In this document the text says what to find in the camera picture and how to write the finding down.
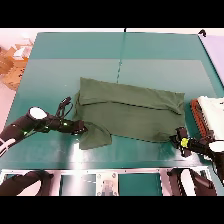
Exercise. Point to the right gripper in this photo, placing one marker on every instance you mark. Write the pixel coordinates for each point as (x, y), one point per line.
(183, 142)

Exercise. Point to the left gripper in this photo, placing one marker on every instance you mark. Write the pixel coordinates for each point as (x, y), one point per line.
(79, 127)

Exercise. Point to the green T-shirt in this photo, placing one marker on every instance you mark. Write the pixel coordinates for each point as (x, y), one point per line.
(133, 110)

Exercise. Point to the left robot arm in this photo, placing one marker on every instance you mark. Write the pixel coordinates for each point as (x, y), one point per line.
(31, 125)

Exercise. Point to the red-brown garment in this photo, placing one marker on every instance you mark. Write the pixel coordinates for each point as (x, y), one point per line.
(199, 116)

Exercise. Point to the white garment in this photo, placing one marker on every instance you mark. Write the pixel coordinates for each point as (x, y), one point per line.
(213, 115)

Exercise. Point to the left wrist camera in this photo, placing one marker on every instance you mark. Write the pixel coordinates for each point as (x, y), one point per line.
(64, 106)

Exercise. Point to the silver frame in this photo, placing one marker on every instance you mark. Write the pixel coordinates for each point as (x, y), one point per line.
(106, 181)

